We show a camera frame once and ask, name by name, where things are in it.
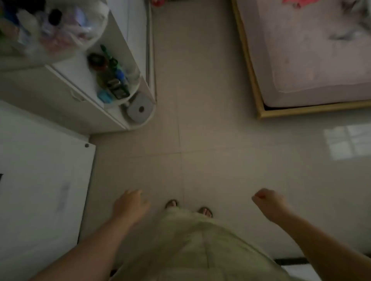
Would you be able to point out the person's right hand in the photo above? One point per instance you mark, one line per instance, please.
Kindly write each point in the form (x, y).
(271, 204)

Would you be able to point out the person's left hand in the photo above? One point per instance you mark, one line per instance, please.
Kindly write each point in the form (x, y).
(129, 206)

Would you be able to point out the person's right fingers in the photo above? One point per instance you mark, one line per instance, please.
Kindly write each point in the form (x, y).
(259, 195)

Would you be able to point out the person's left fingers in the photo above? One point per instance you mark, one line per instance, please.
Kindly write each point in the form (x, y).
(139, 196)

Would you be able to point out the person's right forearm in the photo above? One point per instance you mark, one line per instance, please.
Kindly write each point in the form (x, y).
(324, 249)

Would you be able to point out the person's left forearm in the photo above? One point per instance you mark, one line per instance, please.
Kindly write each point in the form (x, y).
(84, 251)

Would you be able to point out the person's left sandal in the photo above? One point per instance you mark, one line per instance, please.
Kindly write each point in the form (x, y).
(171, 203)

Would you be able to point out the person's sandal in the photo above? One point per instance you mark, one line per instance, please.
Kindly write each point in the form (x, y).
(205, 211)
(171, 203)

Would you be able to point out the person's right sandal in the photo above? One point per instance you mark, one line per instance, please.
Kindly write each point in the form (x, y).
(205, 211)

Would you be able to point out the pale green dress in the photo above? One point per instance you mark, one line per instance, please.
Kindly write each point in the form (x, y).
(200, 249)

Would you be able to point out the white square device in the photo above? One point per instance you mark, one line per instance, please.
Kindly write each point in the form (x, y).
(139, 108)

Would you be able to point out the white cabinet door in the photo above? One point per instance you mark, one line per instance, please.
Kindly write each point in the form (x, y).
(37, 196)

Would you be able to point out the blue small container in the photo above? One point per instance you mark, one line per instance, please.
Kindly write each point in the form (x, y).
(105, 96)

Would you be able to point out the black rectangular box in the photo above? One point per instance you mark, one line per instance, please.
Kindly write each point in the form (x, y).
(118, 89)

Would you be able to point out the white corner shelf cabinet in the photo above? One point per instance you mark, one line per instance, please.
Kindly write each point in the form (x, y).
(87, 72)

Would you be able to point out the dark green bottle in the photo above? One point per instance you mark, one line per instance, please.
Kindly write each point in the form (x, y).
(108, 58)

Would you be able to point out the dark round jar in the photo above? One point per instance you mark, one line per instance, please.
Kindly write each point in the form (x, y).
(97, 60)

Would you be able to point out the pink mattress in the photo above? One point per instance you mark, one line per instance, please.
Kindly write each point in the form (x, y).
(313, 55)

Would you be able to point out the clear plastic bag of items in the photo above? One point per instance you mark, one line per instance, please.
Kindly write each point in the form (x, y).
(49, 26)

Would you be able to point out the red small object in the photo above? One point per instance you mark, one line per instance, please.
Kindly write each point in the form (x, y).
(157, 3)

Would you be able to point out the pink garment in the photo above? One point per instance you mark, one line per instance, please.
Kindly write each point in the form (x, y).
(301, 3)

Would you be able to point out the grey patterned cloth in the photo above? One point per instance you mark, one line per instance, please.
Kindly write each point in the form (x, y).
(353, 20)

